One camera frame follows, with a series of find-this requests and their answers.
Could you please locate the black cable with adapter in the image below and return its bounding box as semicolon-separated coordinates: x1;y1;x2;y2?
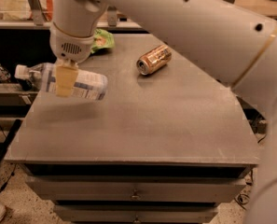
234;168;254;207

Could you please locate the green chip bag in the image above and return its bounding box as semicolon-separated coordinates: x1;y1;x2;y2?
90;29;115;54

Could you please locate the orange white plastic bag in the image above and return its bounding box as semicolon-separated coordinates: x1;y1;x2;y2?
4;0;53;21

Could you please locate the grey drawer cabinet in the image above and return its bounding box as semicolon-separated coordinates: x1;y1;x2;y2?
7;35;259;224

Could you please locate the metal rail bracket middle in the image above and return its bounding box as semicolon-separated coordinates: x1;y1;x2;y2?
107;7;118;27

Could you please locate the dark soda can on shelf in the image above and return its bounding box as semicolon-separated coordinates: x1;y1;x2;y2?
19;79;33;91

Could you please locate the small water bottle on shelf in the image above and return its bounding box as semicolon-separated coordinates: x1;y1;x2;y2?
0;64;11;83

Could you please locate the metal rail bracket left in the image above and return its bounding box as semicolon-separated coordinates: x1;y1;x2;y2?
28;0;46;26

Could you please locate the blue label plastic bottle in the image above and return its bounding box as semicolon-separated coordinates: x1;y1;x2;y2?
15;63;108;101

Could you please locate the black stand leg left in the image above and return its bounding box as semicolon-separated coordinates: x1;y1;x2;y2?
0;119;22;185

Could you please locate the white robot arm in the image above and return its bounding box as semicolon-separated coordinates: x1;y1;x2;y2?
50;0;277;224

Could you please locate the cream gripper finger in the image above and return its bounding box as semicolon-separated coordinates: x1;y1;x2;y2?
56;59;77;69
55;63;78;97

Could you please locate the gold soda can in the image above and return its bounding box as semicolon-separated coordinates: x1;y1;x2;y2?
136;45;172;76

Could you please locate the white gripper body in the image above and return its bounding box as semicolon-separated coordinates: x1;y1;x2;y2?
49;24;94;63

